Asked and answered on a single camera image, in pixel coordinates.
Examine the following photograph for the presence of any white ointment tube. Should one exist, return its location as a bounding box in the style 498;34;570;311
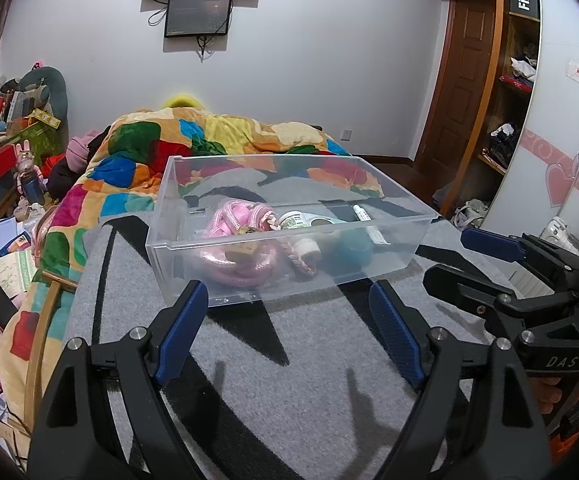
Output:
351;202;391;247

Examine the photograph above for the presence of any teal round container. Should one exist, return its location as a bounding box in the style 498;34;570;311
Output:
309;216;373;266

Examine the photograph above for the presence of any small brown card packet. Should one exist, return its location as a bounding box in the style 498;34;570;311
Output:
225;226;260;262

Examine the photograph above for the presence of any clear plastic storage box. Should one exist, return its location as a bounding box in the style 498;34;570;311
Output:
146;154;436;307

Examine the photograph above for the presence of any pink white rope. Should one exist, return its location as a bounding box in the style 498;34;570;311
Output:
198;198;283;290

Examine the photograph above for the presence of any white green-label bottle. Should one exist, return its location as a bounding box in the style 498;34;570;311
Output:
278;211;322;264

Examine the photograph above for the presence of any hand holding right gripper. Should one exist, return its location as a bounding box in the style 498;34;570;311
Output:
529;377;562;415

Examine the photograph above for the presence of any wooden chair back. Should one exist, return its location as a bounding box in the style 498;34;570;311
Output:
22;270;78;430

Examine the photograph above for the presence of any white wardrobe sliding door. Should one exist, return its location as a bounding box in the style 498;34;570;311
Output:
483;0;579;240

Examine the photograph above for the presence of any wooden shelf unit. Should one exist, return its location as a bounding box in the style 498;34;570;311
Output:
477;0;540;176

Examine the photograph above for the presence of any wooden door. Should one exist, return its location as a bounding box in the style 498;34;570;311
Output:
414;0;502;217

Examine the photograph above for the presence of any colourful patchwork quilt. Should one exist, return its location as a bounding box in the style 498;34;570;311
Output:
0;106;386;426

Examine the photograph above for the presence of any pink bunny toy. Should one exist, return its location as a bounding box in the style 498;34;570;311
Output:
15;140;46;205

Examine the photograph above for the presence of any pink knit hat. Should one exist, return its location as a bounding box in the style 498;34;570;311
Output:
65;130;100;174

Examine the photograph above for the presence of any yellow plush pillow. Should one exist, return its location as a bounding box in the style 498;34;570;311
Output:
162;93;204;110

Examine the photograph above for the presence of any grey green neck pillow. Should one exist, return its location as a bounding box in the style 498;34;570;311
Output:
19;66;68;122

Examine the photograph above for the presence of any small wall monitor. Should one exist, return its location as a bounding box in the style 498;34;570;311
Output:
164;0;232;39

